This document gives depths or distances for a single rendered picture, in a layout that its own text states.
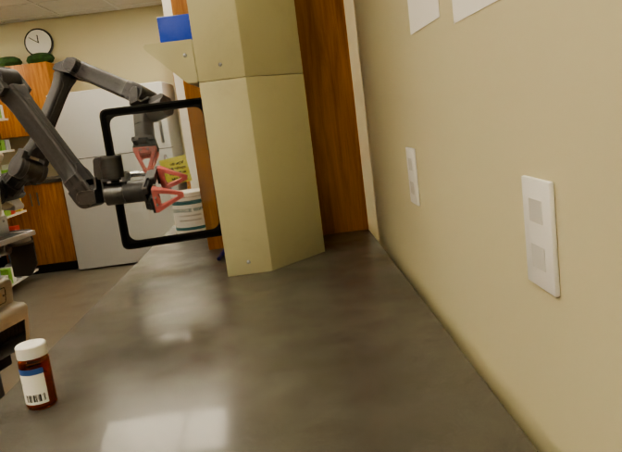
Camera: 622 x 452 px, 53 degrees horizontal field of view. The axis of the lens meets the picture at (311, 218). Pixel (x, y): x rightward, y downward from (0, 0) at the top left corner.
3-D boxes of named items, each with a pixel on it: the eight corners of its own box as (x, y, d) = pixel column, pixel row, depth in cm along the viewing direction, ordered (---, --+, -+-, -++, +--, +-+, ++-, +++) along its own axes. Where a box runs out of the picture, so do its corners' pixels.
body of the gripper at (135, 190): (154, 169, 165) (126, 172, 165) (148, 187, 156) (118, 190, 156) (159, 191, 168) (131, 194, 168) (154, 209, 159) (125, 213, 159)
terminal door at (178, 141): (230, 234, 183) (208, 96, 177) (123, 250, 179) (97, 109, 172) (229, 233, 184) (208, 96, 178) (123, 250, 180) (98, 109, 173)
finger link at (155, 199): (182, 173, 161) (146, 178, 160) (180, 186, 154) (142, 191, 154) (188, 196, 164) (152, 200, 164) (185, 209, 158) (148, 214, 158)
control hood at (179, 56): (213, 88, 178) (208, 52, 176) (198, 82, 146) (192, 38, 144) (173, 94, 178) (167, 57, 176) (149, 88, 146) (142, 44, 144)
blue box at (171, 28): (205, 52, 174) (199, 18, 172) (200, 47, 164) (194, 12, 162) (168, 56, 173) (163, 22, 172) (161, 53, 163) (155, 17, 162)
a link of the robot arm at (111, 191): (107, 205, 165) (101, 207, 159) (103, 179, 164) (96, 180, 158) (133, 201, 165) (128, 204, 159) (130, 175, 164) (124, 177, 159)
